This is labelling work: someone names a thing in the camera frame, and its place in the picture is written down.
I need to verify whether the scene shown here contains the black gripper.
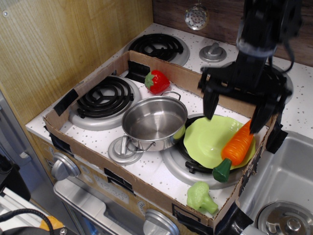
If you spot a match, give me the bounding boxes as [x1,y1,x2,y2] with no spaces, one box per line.
[198,52,284,134]

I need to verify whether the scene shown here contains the orange toy carrot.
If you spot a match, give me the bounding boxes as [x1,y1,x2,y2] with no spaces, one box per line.
[212,120,253,183]

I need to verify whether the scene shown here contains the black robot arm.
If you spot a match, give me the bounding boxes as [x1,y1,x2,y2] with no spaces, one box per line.
[198,0,302,134]

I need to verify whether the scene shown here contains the back right black burner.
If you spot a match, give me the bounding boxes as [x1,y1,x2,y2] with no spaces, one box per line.
[213,59,294,109]

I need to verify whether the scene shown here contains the black burner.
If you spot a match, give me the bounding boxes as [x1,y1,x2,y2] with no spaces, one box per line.
[213,59,294,109]
[69,75,141,131]
[161,115,251,189]
[124,33,190,66]

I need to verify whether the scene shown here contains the silver stovetop knob back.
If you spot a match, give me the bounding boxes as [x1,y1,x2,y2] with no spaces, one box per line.
[199,43,227,63]

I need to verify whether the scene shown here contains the silver stovetop knob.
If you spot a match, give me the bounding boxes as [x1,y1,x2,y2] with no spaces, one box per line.
[108,136,143,165]
[199,43,227,63]

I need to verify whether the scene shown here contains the stainless steel pot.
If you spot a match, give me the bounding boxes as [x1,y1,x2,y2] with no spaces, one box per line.
[122,92,188,152]

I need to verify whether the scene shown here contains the front right black burner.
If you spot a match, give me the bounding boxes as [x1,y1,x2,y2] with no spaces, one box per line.
[161,115,251,189]

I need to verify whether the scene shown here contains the red toy strawberry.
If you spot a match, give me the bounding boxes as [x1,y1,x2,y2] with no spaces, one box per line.
[144,70,170,94]

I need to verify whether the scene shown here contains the stainless steel sink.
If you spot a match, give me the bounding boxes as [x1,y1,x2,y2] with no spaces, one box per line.
[239,132,313,235]

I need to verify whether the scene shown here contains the back left black burner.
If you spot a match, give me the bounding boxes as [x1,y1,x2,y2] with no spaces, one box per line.
[124,33,190,66]

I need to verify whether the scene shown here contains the hanging metal strainer ladle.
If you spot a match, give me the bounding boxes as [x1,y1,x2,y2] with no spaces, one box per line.
[184,0,209,31]

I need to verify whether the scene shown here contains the green toy broccoli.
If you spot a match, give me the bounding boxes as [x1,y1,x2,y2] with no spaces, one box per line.
[187,182,218,214]

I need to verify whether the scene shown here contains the cardboard fence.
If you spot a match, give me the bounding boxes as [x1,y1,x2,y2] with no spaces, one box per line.
[44,51,280,235]

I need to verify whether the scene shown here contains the silver sink drain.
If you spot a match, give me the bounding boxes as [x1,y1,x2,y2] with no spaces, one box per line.
[255,201,313,235]

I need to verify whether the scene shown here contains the front left black burner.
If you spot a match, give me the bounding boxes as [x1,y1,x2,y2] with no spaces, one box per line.
[69,75,141,131]

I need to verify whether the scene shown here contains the silver stovetop knob front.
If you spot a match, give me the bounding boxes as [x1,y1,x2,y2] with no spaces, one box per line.
[108,136,143,165]

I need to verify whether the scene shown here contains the right silver oven knob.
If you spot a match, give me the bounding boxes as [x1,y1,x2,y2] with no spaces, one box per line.
[143,209,180,235]

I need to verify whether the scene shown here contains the silver oven knob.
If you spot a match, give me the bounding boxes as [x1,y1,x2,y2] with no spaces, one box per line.
[51,152,81,181]
[143,209,180,235]

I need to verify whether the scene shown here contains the left silver oven knob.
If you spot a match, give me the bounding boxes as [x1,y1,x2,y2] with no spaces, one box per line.
[51,152,81,181]

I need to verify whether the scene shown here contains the orange cloth piece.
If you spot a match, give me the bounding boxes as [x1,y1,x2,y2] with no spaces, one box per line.
[39,215,64,232]

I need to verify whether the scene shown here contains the silver oven door handle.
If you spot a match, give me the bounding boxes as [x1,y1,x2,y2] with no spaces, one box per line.
[54,179,141,235]

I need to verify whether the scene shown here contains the black cable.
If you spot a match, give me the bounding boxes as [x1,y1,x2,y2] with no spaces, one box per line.
[0,208,54,235]

